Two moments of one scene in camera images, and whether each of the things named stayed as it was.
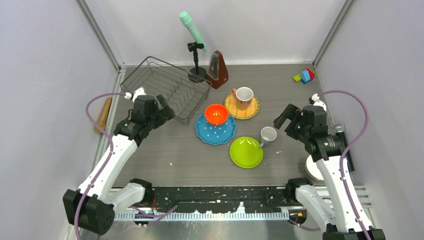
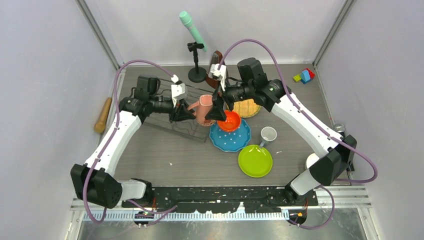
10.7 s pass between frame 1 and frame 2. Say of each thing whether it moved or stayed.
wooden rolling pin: stayed
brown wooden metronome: stayed
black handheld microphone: stayed
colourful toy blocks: stayed
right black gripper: moved
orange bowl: moved
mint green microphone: stayed
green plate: moved
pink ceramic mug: moved
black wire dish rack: moved
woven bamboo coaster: stayed
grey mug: stayed
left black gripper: moved
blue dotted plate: moved
